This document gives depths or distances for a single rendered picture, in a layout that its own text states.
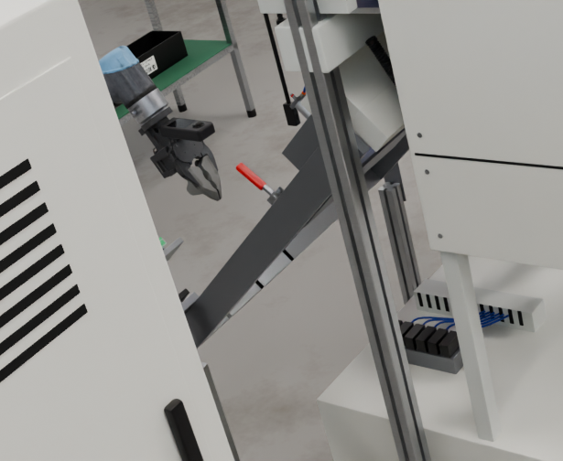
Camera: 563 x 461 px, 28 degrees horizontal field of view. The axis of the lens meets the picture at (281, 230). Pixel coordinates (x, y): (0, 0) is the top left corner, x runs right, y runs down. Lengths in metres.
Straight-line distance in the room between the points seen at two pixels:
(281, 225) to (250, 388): 1.43
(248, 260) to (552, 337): 0.58
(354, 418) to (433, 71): 0.77
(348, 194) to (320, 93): 0.17
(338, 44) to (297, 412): 1.68
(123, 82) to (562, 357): 0.99
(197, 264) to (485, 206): 2.43
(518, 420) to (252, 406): 1.36
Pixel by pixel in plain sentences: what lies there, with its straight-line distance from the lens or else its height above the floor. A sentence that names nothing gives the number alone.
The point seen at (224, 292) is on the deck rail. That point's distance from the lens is 2.13.
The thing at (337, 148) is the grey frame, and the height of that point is 1.19.
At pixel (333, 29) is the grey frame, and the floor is 1.36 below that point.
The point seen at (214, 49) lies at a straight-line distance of 4.91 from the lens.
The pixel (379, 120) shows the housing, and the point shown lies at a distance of 1.73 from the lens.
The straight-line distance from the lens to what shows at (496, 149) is 1.61.
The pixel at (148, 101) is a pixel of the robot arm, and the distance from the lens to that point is 2.31.
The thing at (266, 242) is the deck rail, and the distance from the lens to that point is 1.98.
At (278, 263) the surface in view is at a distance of 2.45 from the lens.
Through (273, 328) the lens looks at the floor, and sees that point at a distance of 3.54.
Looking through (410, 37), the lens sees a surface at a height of 1.35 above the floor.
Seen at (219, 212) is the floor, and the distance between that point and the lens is 4.31.
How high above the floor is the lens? 1.90
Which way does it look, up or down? 28 degrees down
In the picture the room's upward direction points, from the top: 16 degrees counter-clockwise
